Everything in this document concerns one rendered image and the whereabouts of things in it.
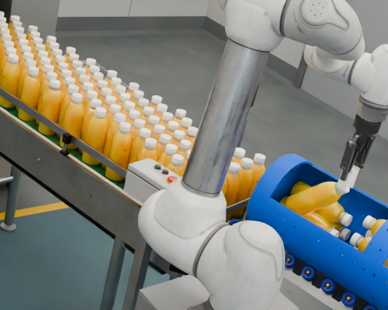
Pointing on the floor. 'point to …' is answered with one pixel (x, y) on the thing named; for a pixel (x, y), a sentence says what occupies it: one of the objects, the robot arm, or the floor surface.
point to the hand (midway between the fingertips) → (347, 178)
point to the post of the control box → (137, 273)
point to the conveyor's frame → (69, 191)
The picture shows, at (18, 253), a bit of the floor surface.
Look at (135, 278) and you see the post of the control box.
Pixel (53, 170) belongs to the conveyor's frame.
